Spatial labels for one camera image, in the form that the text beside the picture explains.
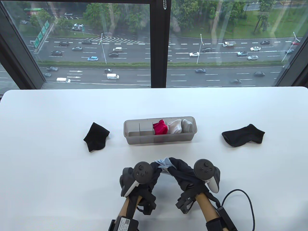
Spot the person's left hand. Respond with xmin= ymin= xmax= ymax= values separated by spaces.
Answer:
xmin=127 ymin=162 xmax=162 ymax=197

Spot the person's right hand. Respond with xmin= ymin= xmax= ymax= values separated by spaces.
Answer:
xmin=168 ymin=157 xmax=218 ymax=200

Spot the black sock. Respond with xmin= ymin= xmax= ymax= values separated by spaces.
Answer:
xmin=83 ymin=122 xmax=110 ymax=152
xmin=222 ymin=124 xmax=265 ymax=148

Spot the person's right forearm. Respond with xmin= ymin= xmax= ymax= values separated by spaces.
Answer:
xmin=195 ymin=192 xmax=218 ymax=220

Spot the person's left forearm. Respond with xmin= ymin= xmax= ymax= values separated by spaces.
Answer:
xmin=118 ymin=196 xmax=142 ymax=218

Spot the grey white tracking controller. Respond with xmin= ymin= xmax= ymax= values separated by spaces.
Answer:
xmin=194 ymin=159 xmax=221 ymax=193
xmin=120 ymin=162 xmax=154 ymax=198

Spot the grey plastic divided organizer box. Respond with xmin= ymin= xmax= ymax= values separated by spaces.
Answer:
xmin=124 ymin=116 xmax=198 ymax=145

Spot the black labelled sensor box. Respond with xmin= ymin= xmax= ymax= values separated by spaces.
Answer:
xmin=215 ymin=206 xmax=237 ymax=231
xmin=115 ymin=216 xmax=139 ymax=231

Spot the black cable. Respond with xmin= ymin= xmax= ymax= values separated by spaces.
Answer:
xmin=223 ymin=189 xmax=255 ymax=231

